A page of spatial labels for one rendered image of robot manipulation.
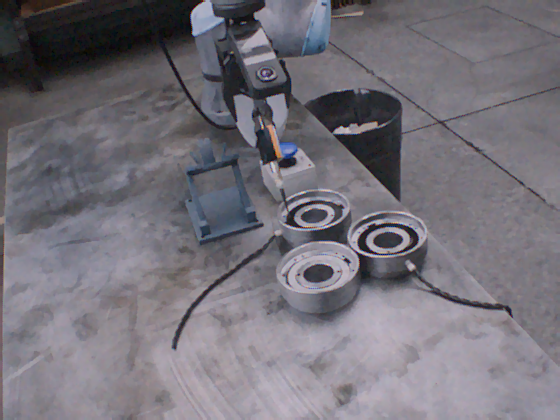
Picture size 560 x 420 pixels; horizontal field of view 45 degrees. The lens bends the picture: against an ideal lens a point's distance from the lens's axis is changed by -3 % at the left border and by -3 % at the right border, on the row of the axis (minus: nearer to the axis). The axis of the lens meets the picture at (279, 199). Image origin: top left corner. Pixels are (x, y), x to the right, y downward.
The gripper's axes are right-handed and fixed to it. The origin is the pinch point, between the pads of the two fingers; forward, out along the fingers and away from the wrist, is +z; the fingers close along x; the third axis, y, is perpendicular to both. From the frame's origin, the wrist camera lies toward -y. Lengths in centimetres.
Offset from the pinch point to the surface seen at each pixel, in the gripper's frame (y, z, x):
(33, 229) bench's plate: 16.3, 13.0, 38.7
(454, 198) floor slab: 100, 94, -82
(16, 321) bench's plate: -7.7, 12.9, 40.8
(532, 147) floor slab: 117, 94, -126
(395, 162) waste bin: 91, 67, -57
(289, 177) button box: 3.2, 9.2, -3.1
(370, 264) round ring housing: -21.3, 10.3, -6.3
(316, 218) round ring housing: -5.6, 12.0, -4.2
